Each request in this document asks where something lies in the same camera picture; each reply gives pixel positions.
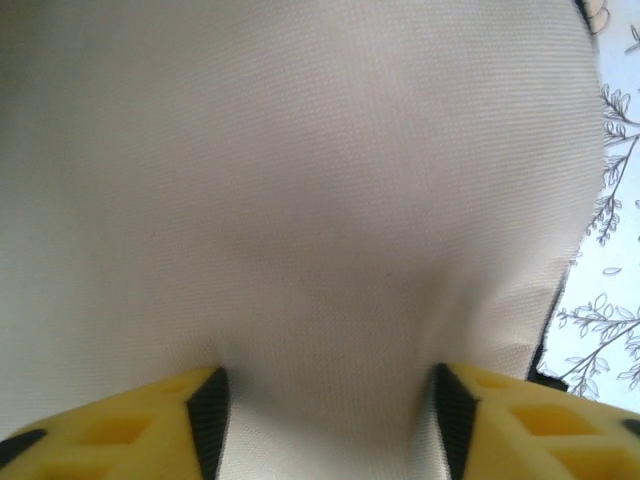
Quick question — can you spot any beige canvas backpack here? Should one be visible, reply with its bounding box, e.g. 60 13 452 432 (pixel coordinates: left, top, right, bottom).
0 0 609 480

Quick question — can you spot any floral table cover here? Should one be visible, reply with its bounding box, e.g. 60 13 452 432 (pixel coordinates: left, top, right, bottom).
537 0 640 416

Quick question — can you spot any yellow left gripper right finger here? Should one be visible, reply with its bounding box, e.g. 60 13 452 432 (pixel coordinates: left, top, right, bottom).
434 362 640 480

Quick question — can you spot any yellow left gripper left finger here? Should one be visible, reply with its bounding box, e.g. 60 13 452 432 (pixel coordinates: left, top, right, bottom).
0 367 229 480

